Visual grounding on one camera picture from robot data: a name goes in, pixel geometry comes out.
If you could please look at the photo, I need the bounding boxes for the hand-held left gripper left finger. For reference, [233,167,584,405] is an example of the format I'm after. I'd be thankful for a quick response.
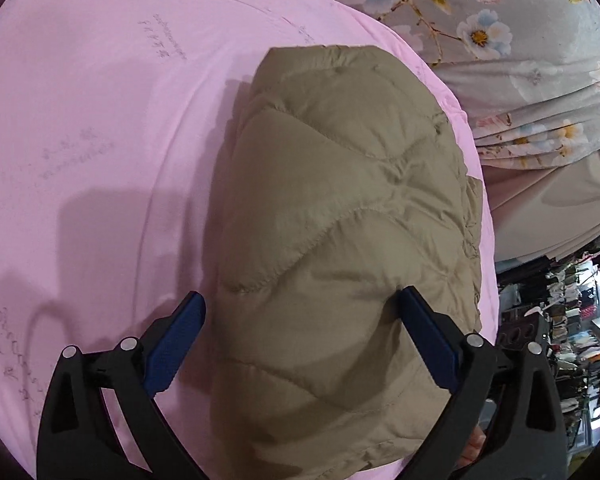
[36,291,207,480]

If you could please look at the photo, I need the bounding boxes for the pink blanket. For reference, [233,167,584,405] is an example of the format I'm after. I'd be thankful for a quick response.
[0,0,501,480]

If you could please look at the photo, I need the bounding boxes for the cluttered goods shelf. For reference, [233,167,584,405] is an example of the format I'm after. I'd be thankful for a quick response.
[495,245,600,461]

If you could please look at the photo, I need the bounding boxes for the olive padded jacket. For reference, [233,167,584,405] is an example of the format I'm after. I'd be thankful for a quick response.
[207,45,486,480]

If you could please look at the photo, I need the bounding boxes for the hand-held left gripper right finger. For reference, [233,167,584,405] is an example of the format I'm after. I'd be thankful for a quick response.
[397,285,568,480]

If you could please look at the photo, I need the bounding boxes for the beige bed skirt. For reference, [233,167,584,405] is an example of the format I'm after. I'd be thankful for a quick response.
[482,145,600,263]

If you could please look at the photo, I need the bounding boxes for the grey floral bedsheet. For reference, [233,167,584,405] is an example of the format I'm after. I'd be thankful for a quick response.
[275,0,600,173]

